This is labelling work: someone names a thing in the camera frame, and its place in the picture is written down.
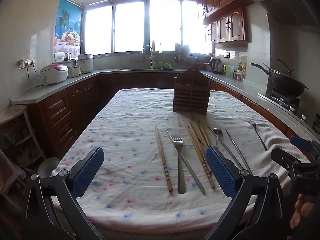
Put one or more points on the wooden base cabinets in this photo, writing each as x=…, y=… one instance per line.
x=60, y=115

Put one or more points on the gas stove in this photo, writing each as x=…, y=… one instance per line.
x=285, y=100

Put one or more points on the green basin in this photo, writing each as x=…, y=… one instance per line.
x=161, y=66

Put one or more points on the wooden utensil holder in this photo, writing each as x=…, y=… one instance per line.
x=191, y=97

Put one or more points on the wooden shelf rack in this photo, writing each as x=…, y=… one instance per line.
x=15, y=112

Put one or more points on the steel spoon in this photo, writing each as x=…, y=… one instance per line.
x=216, y=131

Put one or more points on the green cup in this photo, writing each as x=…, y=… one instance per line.
x=228, y=69

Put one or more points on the white and pink rice cooker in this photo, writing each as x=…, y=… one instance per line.
x=53, y=73

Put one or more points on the wooden wall cabinets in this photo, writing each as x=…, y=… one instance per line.
x=231, y=27

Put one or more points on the plastic bottle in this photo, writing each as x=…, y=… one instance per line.
x=153, y=46

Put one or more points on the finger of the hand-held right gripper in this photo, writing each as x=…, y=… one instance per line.
x=283, y=158
x=301, y=143

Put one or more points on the bamboo chopstick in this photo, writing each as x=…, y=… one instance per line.
x=194, y=135
x=204, y=132
x=200, y=132
x=200, y=157
x=163, y=160

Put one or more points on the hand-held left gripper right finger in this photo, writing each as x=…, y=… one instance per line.
x=221, y=172

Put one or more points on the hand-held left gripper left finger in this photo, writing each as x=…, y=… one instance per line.
x=87, y=170

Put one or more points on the green bowl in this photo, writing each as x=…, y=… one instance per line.
x=47, y=167

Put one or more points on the palm tree wall poster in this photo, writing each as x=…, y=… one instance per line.
x=68, y=20

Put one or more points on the small steel fork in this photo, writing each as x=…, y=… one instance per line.
x=259, y=138

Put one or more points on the black wok with lid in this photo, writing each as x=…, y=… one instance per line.
x=287, y=82

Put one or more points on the grey kitchen countertop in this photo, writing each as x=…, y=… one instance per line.
x=37, y=91

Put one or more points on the white slow cooker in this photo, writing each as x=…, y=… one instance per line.
x=85, y=63

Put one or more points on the kitchen window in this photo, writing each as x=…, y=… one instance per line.
x=130, y=27

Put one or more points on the person's right hand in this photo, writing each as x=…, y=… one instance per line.
x=301, y=210

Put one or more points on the electric kettle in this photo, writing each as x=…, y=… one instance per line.
x=217, y=66

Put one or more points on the row of spice jars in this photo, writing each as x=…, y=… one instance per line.
x=238, y=76

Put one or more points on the large steel fork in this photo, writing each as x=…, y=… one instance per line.
x=180, y=167

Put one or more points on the white floral tablecloth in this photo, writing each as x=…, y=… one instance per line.
x=130, y=155

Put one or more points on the range hood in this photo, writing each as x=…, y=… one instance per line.
x=287, y=2

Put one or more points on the chrome faucet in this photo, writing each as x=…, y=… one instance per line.
x=151, y=57

